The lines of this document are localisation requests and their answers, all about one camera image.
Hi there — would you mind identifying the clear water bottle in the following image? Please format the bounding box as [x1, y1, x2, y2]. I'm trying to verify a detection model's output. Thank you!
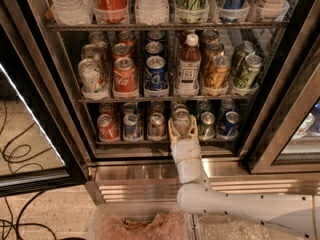
[135, 0, 169, 25]
[51, 0, 94, 26]

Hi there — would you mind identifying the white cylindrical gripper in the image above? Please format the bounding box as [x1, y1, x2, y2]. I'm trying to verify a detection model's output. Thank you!
[168, 115, 204, 184]

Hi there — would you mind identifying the red Coca-Cola can middle shelf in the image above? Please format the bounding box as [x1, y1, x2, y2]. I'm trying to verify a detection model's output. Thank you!
[113, 57, 138, 92]

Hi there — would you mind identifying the blue white can bottom shelf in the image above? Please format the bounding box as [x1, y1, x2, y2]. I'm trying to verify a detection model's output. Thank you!
[123, 113, 141, 141]

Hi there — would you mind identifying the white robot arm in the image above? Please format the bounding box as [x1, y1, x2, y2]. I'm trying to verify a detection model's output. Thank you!
[168, 119, 320, 240]

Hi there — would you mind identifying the silver green 7up can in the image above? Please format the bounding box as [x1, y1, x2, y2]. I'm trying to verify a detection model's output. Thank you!
[173, 108, 191, 138]

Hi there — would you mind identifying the open fridge glass door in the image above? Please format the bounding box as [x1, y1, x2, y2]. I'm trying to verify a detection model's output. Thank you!
[0, 17, 89, 198]

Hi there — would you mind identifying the left clear plastic bin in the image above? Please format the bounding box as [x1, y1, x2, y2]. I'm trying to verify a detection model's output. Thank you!
[87, 202, 196, 240]

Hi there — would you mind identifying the brown tea bottle white cap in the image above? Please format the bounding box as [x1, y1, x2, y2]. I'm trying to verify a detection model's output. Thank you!
[176, 33, 201, 91]

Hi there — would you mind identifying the white diet can middle shelf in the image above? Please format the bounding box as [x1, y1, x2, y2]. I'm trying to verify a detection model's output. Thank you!
[78, 58, 106, 93]

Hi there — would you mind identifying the red coca-cola can shelf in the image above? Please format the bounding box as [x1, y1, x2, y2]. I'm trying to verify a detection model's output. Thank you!
[94, 0, 128, 23]
[113, 57, 138, 92]

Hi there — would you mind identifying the bronze can bottom shelf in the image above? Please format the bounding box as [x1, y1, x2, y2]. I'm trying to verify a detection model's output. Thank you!
[148, 112, 166, 138]

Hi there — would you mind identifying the red cola can bottom shelf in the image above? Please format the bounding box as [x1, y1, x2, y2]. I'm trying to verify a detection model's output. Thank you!
[97, 114, 119, 140]

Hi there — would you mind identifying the clear water bottle top middle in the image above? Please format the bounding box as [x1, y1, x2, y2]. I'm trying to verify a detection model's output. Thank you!
[135, 0, 169, 25]

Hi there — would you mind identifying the green can top shelf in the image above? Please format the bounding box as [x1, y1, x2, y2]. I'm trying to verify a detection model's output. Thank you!
[175, 0, 206, 23]

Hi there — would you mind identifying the green can bottom shelf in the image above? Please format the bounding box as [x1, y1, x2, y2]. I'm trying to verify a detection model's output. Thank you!
[198, 112, 215, 140]

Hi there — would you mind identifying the stainless steel fridge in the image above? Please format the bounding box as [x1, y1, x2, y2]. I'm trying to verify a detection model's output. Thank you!
[0, 0, 320, 203]

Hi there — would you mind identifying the right clear plastic bin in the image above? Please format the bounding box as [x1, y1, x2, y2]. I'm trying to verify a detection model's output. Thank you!
[193, 215, 303, 240]

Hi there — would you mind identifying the green can shelf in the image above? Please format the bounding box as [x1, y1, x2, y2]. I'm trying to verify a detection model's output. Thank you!
[175, 0, 206, 23]
[198, 112, 215, 140]
[233, 54, 263, 89]

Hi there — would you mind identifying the blue Pepsi can middle shelf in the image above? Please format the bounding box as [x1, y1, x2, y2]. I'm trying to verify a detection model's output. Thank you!
[145, 56, 166, 91]

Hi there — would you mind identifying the clear water bottle top left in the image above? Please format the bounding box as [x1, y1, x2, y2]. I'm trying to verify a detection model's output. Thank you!
[51, 0, 94, 26]

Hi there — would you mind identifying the clear plastic bin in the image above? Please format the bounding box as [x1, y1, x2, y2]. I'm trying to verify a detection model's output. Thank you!
[193, 215, 303, 240]
[87, 202, 196, 240]

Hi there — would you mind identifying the red Coca-Cola can top shelf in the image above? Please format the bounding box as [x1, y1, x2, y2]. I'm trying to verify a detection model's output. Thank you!
[94, 0, 128, 23]

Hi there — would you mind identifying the green can middle shelf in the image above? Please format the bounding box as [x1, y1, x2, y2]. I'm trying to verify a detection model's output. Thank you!
[233, 54, 263, 89]

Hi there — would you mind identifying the gold can middle shelf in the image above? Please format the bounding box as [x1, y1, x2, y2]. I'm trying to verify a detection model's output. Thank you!
[204, 55, 231, 89]

